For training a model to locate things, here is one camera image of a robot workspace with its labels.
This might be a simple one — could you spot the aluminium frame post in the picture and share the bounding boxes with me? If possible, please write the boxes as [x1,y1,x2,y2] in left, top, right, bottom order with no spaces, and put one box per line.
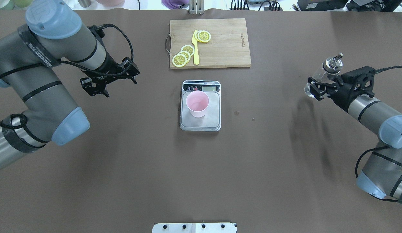
[189,0,204,15]

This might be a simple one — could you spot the wooden cutting board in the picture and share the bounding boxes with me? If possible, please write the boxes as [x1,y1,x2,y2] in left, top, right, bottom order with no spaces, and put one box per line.
[169,18,251,69]

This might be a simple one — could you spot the pink plastic cup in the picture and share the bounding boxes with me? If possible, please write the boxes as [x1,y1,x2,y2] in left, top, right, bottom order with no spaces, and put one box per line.
[185,90,209,118]

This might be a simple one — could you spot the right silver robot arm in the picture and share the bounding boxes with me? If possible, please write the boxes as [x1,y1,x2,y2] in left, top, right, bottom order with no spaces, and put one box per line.
[307,65,402,205]

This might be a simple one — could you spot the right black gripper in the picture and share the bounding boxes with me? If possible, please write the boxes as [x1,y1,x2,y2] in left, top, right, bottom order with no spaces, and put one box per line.
[308,66,376,112]

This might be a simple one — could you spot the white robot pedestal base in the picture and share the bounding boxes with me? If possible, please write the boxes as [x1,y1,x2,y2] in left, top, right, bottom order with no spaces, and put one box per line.
[152,222,238,233]

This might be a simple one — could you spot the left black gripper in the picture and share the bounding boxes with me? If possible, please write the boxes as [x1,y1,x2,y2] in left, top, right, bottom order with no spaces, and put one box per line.
[80,57,140,97]

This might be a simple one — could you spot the silver kitchen scale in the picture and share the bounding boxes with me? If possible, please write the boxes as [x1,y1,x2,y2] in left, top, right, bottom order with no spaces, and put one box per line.
[179,80,221,132]

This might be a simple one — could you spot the clear glass sauce bottle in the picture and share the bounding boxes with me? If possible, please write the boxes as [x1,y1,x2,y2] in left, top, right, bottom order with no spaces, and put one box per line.
[304,53,344,98]

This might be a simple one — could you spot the purple cloth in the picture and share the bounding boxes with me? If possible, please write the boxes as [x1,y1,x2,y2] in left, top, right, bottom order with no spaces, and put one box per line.
[161,0,189,9]

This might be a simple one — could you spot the lemon slice toy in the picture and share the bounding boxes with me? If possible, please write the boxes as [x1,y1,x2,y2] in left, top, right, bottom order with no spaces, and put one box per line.
[178,51,192,62]
[171,54,188,68]
[195,30,211,43]
[181,45,195,56]

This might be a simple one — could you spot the yellow plastic knife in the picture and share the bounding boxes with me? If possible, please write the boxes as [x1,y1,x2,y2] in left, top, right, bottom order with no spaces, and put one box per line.
[192,30,200,65]

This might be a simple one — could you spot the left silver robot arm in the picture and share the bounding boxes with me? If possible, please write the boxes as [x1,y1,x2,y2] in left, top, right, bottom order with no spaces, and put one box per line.
[0,0,140,170]

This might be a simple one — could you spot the green cup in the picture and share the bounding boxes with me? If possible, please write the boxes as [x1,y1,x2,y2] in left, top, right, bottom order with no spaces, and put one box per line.
[14,0,33,8]

